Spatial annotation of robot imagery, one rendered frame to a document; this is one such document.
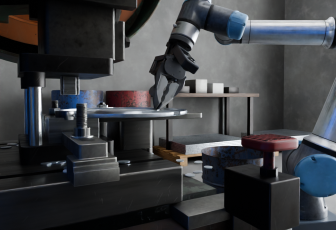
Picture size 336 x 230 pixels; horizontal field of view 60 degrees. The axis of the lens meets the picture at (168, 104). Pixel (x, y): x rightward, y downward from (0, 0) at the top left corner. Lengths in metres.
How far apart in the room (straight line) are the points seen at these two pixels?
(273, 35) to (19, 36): 0.76
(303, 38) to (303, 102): 4.87
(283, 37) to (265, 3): 5.00
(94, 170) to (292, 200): 0.27
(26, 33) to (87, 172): 0.65
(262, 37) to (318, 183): 0.45
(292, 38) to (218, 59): 4.07
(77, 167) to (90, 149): 0.03
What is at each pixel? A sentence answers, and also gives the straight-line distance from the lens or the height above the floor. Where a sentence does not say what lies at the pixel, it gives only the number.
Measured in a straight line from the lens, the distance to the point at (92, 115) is 0.54.
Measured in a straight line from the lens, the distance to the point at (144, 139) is 0.64.
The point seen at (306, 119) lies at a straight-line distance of 5.83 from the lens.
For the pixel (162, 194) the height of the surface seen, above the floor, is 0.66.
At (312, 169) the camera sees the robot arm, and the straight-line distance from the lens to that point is 0.84.
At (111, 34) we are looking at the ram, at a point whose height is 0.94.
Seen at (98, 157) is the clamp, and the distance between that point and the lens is 0.42.
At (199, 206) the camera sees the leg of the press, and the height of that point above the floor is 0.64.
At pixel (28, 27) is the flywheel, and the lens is 0.98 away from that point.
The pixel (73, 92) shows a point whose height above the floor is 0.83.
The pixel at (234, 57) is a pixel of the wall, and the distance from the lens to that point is 5.26.
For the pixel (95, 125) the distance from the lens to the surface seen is 0.58.
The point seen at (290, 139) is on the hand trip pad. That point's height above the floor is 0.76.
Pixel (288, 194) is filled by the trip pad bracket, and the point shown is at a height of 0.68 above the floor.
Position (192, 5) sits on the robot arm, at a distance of 0.87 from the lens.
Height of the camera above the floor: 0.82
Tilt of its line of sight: 2 degrees down
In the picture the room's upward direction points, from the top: straight up
